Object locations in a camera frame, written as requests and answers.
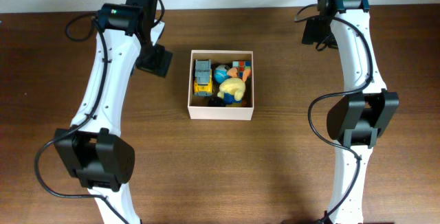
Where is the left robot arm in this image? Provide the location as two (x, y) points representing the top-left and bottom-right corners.
(54, 0), (173, 223)

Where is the right black cable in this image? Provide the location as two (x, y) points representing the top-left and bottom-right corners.
(294, 0), (375, 224)

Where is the beige cardboard box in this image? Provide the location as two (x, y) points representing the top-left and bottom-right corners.
(187, 50), (254, 120)

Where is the left black cable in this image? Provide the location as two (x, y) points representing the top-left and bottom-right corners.
(33, 0), (166, 224)

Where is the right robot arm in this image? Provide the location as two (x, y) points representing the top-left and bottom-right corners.
(302, 0), (399, 223)

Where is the black round speaker puck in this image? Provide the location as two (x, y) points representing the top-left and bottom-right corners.
(208, 97), (226, 107)

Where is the multicoloured puzzle cube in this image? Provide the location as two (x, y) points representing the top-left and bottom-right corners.
(232, 60), (252, 78)

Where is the yellow plush bear toy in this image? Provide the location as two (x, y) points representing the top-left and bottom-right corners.
(217, 67), (252, 105)

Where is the blue toy ball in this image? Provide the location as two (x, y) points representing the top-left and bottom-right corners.
(214, 65), (230, 84)

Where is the black cable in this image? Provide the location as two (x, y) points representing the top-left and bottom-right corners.
(33, 0), (166, 224)
(294, 0), (375, 224)

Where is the yellow grey toy truck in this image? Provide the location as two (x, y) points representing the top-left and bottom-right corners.
(193, 60), (213, 97)

